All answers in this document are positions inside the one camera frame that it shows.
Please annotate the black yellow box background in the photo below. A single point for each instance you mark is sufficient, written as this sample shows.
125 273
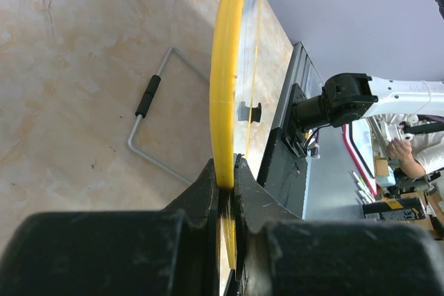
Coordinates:
403 209

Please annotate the yellow framed whiteboard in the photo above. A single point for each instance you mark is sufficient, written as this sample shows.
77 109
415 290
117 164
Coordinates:
232 91

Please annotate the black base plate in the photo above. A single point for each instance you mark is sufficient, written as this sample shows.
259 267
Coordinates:
282 174

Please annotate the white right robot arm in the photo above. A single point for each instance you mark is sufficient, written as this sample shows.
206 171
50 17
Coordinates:
383 56

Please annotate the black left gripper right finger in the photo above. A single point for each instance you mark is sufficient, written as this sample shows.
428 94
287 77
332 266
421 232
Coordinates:
280 254

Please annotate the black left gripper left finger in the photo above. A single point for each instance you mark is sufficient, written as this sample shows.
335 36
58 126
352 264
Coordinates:
173 251

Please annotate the person forearm in background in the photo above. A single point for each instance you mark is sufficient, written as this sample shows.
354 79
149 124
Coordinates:
402 151

